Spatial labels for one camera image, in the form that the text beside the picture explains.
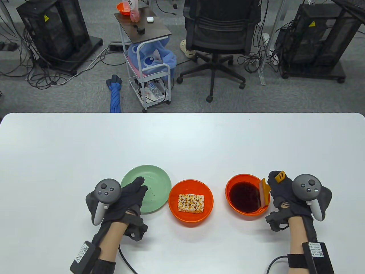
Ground person's right hand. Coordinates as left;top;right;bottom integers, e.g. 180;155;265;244
265;171;317;231

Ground person's left hand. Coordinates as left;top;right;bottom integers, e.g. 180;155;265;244
98;176;149;242

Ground orange-handled basting brush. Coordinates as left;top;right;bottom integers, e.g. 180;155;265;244
259;171;285;207

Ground grey handheld controller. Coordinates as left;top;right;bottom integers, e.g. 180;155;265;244
86;179;121;226
292;174;332;222

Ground dark soy sauce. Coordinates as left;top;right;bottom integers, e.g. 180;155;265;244
230;182;262;213

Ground puffed rice cake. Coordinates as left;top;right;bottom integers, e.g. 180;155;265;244
178;194;206;214

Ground person's left forearm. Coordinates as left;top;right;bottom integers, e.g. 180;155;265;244
91;221;129;274

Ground person's right forearm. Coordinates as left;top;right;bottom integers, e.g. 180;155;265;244
287;215;318;274

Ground black forearm sensor box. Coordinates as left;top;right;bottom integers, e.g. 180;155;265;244
70;241;102;273
302;242;334;274

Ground orange bowl holding soy sauce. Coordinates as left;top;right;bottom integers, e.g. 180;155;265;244
225;174;271;220

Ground orange bowl holding rice cake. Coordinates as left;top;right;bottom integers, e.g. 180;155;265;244
168;179;214;227

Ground green round plate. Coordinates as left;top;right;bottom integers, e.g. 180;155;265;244
121;165;172;214

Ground blue folded umbrella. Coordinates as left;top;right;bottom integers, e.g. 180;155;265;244
106;75;123;113

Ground clear water bottle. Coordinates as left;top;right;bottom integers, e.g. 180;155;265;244
147;81;163;97

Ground white metal desk leg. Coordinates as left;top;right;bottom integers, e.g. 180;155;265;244
258;0;285;86

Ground blue plush toy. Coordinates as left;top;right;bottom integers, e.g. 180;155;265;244
127;36;177;77

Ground black equipment cabinet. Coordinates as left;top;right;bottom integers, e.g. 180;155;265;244
274;3;362;84
16;0;104;76

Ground white cart with wooden top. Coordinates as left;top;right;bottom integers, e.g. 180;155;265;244
114;6;173;112

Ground black office chair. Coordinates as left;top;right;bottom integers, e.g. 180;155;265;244
176;0;262;103

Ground pink plastic bag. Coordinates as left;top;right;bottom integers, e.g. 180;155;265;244
130;0;141;22

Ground small orange bowl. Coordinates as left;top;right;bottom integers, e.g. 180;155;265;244
116;2;132;16

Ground black glove cable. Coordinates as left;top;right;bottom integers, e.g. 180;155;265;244
118;245;139;274
267;255;289;274

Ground bundle of black floor cables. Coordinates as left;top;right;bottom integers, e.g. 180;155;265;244
0;29;126;90
237;17;285;74

